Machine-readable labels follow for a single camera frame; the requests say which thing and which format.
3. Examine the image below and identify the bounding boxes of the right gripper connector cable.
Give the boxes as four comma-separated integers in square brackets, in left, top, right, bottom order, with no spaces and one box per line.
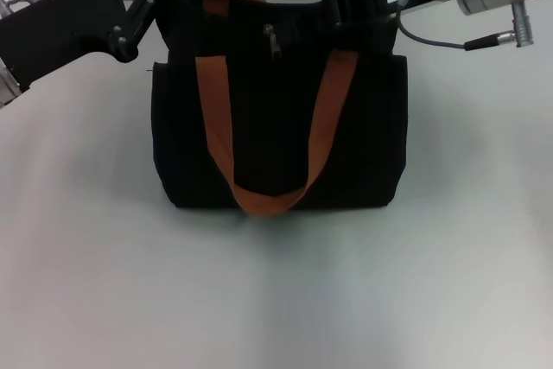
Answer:
[395,0,536,53]

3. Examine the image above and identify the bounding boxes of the black food bag orange straps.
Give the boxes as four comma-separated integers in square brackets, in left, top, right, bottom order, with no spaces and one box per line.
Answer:
[150,0,410,218]

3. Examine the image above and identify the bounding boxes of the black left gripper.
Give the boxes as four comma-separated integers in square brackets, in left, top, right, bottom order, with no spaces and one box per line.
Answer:
[0,0,174,88]

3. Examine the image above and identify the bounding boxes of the silver zipper pull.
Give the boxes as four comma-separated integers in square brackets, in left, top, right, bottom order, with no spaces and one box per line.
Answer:
[263,22,284,60]

